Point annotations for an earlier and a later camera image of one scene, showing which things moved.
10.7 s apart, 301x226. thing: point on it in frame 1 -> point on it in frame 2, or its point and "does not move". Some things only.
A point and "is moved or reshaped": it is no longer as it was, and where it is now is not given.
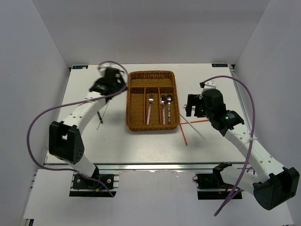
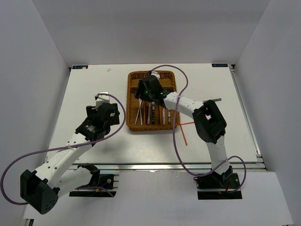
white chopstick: (104, 113) is moved or reshaped
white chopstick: (193, 127) -> (138, 113)
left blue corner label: (80, 67) does not move
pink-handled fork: (151, 101) does not move
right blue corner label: (219, 65) does not move
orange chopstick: (183, 134) does not move
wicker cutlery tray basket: (141, 85) does not move
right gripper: (193, 100) -> (141, 87)
